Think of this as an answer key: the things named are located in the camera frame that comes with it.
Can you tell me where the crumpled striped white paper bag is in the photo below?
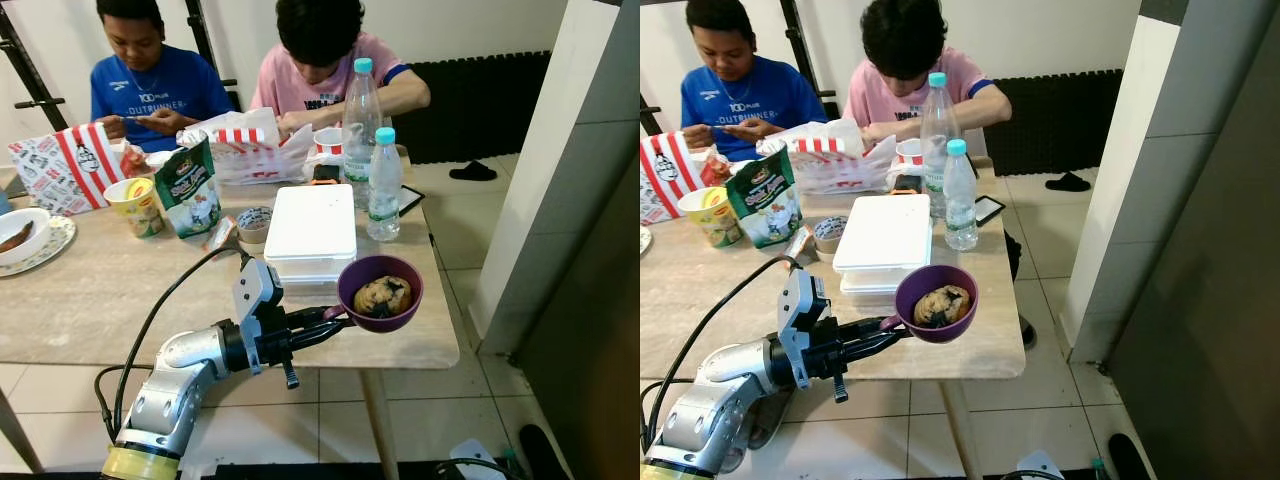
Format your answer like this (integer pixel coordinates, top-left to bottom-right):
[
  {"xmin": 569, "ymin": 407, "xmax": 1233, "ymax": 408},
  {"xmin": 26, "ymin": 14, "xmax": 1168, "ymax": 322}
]
[
  {"xmin": 178, "ymin": 108, "xmax": 316, "ymax": 186},
  {"xmin": 757, "ymin": 118, "xmax": 901, "ymax": 196}
]

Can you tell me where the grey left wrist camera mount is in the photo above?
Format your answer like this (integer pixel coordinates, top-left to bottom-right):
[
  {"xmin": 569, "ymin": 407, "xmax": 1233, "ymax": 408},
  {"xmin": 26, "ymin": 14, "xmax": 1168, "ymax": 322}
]
[
  {"xmin": 778, "ymin": 268, "xmax": 831, "ymax": 389},
  {"xmin": 232, "ymin": 258, "xmax": 284, "ymax": 376}
]

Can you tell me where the yellow instant noodle cup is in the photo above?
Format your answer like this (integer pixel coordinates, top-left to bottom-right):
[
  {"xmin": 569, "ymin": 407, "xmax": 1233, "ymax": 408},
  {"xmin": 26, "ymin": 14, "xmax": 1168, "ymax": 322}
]
[
  {"xmin": 104, "ymin": 177, "xmax": 166, "ymax": 239},
  {"xmin": 678, "ymin": 186, "xmax": 743, "ymax": 248}
]

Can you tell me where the green snack pouch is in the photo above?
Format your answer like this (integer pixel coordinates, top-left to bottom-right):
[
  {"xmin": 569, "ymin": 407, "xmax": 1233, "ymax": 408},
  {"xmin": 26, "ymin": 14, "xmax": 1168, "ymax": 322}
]
[
  {"xmin": 725, "ymin": 147, "xmax": 803, "ymax": 249},
  {"xmin": 153, "ymin": 135, "xmax": 223, "ymax": 239}
]

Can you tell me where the light wooden dining table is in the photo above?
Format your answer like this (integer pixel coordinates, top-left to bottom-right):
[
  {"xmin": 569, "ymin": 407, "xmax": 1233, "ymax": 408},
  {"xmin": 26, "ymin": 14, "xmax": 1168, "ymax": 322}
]
[
  {"xmin": 0, "ymin": 150, "xmax": 461, "ymax": 480},
  {"xmin": 640, "ymin": 165, "xmax": 1026, "ymax": 480}
]

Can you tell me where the person in pink shirt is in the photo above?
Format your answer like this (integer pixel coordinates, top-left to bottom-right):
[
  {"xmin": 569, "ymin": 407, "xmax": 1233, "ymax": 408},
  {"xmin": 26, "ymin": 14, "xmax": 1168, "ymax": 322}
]
[
  {"xmin": 250, "ymin": 0, "xmax": 433, "ymax": 136},
  {"xmin": 843, "ymin": 0, "xmax": 1013, "ymax": 146}
]

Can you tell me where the tall clear water bottle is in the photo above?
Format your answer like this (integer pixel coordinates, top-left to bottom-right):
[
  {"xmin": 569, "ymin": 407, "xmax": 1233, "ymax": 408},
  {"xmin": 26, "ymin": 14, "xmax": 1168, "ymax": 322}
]
[
  {"xmin": 342, "ymin": 57, "xmax": 385, "ymax": 211},
  {"xmin": 920, "ymin": 72, "xmax": 961, "ymax": 216}
]

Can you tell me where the white ceramic bowl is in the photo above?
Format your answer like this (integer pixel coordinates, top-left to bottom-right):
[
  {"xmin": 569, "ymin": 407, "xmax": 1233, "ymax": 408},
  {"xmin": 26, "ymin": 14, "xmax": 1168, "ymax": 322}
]
[{"xmin": 0, "ymin": 207, "xmax": 51, "ymax": 266}]

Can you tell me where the small round foil-lidded tub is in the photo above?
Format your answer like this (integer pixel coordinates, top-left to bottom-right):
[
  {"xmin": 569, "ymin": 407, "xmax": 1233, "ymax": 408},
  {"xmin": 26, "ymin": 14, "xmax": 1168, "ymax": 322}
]
[
  {"xmin": 237, "ymin": 207, "xmax": 273, "ymax": 246},
  {"xmin": 813, "ymin": 216, "xmax": 849, "ymax": 256}
]

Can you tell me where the purple bowl with handle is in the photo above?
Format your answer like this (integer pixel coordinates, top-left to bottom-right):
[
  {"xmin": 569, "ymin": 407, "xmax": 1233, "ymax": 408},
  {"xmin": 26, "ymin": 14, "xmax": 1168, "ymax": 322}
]
[
  {"xmin": 880, "ymin": 264, "xmax": 980, "ymax": 344},
  {"xmin": 322, "ymin": 254, "xmax": 425, "ymax": 334}
]

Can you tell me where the person in blue shirt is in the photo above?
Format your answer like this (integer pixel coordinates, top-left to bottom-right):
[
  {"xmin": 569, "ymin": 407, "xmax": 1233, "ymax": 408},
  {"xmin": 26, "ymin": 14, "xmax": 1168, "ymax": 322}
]
[
  {"xmin": 90, "ymin": 0, "xmax": 236, "ymax": 151},
  {"xmin": 680, "ymin": 0, "xmax": 829, "ymax": 161}
]

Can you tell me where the red white striped paper bag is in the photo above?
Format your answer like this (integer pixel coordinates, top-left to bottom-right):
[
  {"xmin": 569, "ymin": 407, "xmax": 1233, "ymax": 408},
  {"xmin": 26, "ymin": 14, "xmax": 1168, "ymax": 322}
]
[
  {"xmin": 640, "ymin": 132, "xmax": 706, "ymax": 226},
  {"xmin": 8, "ymin": 122, "xmax": 131, "ymax": 216}
]

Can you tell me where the short clear water bottle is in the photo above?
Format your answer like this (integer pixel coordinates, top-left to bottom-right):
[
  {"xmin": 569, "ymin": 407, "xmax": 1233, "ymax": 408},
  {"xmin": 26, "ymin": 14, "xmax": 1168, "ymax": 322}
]
[
  {"xmin": 943, "ymin": 139, "xmax": 980, "ymax": 251},
  {"xmin": 366, "ymin": 127, "xmax": 403, "ymax": 243}
]

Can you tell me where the black shoe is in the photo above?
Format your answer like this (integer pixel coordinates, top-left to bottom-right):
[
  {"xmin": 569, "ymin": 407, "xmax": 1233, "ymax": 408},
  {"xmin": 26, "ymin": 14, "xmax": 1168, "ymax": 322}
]
[
  {"xmin": 518, "ymin": 425, "xmax": 571, "ymax": 480},
  {"xmin": 1108, "ymin": 433, "xmax": 1156, "ymax": 480}
]

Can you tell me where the red snack packet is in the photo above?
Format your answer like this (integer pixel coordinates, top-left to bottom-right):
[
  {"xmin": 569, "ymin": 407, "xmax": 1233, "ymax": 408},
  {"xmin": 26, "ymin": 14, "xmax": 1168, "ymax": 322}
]
[
  {"xmin": 120, "ymin": 143, "xmax": 156, "ymax": 179},
  {"xmin": 700, "ymin": 150, "xmax": 733, "ymax": 188}
]

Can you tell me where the white robot foot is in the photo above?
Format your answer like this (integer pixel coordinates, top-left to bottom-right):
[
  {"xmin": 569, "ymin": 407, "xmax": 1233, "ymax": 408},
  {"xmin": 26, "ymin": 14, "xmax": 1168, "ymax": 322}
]
[
  {"xmin": 450, "ymin": 438, "xmax": 506, "ymax": 480},
  {"xmin": 1015, "ymin": 448, "xmax": 1066, "ymax": 480}
]

